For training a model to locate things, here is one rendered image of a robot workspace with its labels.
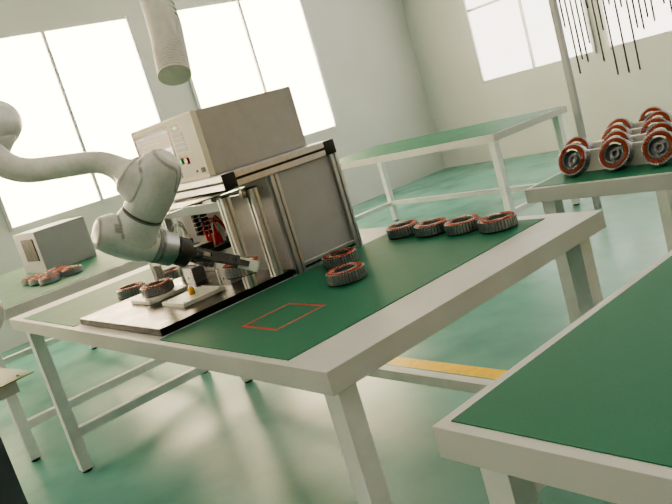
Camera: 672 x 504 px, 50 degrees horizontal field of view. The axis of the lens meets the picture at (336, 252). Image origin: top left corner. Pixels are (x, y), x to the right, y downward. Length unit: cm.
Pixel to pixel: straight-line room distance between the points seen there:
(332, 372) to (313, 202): 103
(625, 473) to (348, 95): 835
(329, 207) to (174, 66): 146
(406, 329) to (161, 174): 68
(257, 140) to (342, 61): 681
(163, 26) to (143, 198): 202
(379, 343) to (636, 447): 66
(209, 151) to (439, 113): 782
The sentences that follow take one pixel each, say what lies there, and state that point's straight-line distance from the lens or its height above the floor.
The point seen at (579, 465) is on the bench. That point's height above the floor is 74.
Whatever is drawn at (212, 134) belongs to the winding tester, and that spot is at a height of 123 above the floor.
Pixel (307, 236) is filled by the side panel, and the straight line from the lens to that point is 229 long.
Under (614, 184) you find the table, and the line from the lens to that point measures 245.
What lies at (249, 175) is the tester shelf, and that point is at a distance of 217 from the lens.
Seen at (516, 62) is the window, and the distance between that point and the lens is 905.
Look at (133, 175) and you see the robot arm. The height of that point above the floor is 119.
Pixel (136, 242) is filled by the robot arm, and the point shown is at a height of 103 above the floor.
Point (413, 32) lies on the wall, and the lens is 998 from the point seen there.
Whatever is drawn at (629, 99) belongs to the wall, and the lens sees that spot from 842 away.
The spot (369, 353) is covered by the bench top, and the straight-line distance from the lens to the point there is 143.
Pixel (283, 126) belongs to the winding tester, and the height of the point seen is 120.
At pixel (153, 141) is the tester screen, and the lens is 248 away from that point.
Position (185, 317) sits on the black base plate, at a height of 77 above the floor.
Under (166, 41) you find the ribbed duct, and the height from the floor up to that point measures 172.
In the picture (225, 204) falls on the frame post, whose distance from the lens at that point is 213.
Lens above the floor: 121
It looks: 11 degrees down
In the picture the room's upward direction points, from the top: 16 degrees counter-clockwise
